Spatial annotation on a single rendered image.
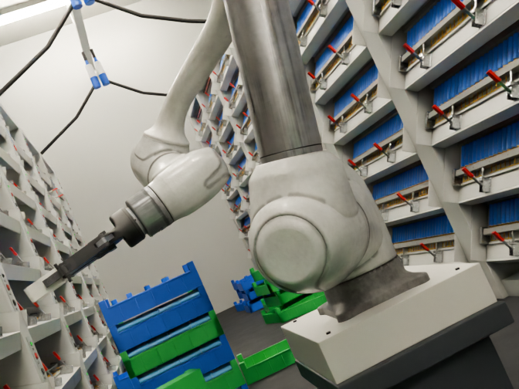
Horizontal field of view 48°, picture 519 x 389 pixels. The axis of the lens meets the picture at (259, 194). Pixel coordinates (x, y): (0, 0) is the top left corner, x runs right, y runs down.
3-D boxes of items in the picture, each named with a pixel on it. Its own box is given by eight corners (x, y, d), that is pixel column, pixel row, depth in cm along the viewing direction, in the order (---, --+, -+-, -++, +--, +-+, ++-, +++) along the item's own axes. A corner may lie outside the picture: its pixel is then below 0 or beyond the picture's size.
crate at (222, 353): (225, 351, 195) (215, 329, 195) (235, 358, 175) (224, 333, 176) (140, 394, 187) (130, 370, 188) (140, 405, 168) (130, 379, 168)
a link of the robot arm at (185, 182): (183, 233, 114) (159, 211, 125) (245, 187, 118) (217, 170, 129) (155, 191, 109) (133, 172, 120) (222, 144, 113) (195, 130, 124)
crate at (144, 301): (196, 285, 197) (187, 263, 197) (203, 284, 177) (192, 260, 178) (111, 324, 189) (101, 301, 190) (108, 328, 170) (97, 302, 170)
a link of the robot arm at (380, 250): (403, 246, 115) (357, 145, 116) (391, 265, 98) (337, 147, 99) (330, 275, 121) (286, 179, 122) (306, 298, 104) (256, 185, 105)
